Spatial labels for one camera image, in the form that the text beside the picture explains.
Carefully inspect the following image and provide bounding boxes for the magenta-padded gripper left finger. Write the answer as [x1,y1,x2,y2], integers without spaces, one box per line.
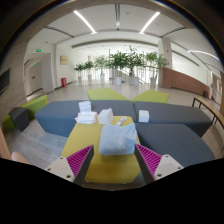
[44,144,96,186]

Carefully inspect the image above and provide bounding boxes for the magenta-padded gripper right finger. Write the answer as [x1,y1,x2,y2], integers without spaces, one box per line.
[133,143,185,185]

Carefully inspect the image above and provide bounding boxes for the light blue towel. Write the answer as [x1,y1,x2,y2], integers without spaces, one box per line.
[98,122,140,157]

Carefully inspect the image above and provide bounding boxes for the small white cube box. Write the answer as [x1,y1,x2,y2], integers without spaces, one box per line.
[137,109,151,124]

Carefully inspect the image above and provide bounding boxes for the pink white crumpled cloth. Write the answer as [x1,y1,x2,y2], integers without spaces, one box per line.
[74,110,99,126]

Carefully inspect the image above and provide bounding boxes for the small white remote-shaped device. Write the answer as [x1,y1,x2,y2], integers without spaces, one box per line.
[115,116,129,127]

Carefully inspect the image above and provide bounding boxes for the long grey-blue bench seat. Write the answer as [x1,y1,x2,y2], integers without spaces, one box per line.
[34,99,138,138]

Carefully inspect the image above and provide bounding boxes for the white rectangular box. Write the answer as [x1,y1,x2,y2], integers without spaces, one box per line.
[97,107,115,126]

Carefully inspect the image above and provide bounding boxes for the lime green bench seat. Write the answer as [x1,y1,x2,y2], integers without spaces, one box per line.
[130,88,171,105]
[1,94,49,133]
[86,86,130,102]

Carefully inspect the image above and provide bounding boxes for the dark grey stool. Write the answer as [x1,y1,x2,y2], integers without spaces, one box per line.
[7,106,31,133]

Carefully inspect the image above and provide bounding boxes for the row of potted plants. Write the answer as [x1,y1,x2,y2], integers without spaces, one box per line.
[73,45,170,87]

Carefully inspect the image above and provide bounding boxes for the ceiling strip lights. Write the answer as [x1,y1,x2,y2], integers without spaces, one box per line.
[72,9,221,63]

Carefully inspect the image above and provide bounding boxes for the wooden bench with metal frame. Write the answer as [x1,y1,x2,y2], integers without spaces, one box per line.
[191,96,224,130]

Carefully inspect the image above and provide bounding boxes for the framed wall picture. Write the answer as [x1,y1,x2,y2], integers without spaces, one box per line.
[59,54,69,66]

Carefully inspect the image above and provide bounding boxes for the black wall screen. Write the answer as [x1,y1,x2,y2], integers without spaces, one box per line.
[0,68,11,96]

